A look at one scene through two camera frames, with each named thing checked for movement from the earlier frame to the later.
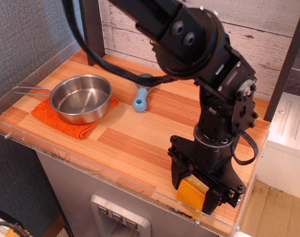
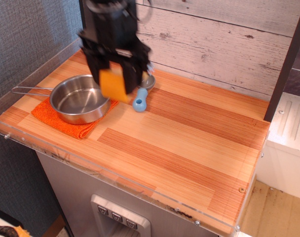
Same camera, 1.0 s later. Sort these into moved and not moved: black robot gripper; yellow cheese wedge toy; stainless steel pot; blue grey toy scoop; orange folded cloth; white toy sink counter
Moved: yellow cheese wedge toy; black robot gripper
Not moved: stainless steel pot; blue grey toy scoop; orange folded cloth; white toy sink counter
